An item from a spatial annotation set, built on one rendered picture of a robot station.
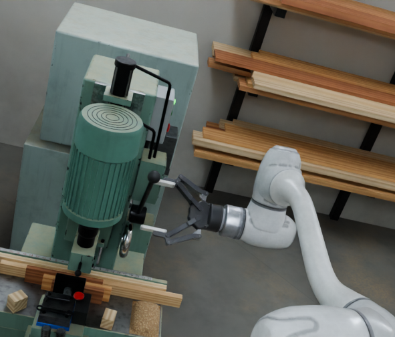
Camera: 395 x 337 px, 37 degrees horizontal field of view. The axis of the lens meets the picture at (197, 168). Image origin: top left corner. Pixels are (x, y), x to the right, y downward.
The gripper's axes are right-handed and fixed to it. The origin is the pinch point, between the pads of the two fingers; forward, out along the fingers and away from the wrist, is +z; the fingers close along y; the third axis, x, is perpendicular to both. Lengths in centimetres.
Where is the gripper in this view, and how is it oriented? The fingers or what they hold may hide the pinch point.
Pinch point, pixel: (149, 204)
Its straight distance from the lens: 160.1
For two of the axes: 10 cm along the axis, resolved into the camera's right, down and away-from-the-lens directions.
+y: 1.6, -9.2, 3.6
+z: -9.7, -2.2, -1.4
